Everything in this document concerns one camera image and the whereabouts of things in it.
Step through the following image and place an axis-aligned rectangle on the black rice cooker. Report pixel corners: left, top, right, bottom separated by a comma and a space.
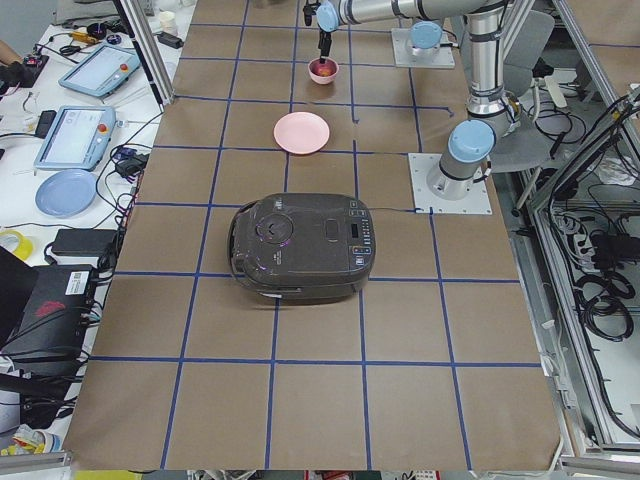
227, 193, 376, 301

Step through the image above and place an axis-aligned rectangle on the white cup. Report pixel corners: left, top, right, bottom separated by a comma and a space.
158, 10, 178, 35

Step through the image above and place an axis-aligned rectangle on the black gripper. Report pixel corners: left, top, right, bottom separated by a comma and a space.
318, 30, 332, 59

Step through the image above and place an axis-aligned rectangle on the pink plate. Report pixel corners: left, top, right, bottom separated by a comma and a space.
273, 112, 330, 155

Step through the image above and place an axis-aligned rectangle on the lower teach pendant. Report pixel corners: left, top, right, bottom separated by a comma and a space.
33, 105, 116, 171

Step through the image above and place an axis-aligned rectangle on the black laptop computer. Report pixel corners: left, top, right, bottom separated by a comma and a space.
1, 249, 97, 376

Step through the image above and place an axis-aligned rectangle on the blue plate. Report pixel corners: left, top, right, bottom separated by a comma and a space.
35, 169, 97, 218

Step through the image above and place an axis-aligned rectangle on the upper teach pendant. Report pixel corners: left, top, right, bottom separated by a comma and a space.
58, 44, 141, 98

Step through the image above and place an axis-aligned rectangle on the black power adapter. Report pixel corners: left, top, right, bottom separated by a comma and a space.
156, 31, 184, 49

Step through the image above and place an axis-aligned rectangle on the yellow tape roll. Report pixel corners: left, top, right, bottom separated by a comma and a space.
0, 229, 34, 261

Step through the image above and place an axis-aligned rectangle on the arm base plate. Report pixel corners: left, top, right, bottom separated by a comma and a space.
391, 22, 455, 70
408, 153, 492, 215

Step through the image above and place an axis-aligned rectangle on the red apple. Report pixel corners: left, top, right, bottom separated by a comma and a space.
315, 64, 334, 78

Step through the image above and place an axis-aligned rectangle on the aluminium frame post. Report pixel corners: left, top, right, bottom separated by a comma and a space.
113, 0, 175, 107

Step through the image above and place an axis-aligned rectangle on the pink bowl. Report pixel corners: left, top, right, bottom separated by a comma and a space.
308, 57, 339, 85

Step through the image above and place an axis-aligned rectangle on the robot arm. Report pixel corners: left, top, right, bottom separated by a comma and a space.
303, 1, 518, 202

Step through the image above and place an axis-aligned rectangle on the large black power brick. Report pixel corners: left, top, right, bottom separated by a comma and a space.
51, 229, 116, 257

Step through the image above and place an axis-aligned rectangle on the teach pendant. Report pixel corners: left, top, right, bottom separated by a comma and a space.
58, 44, 141, 98
33, 105, 116, 171

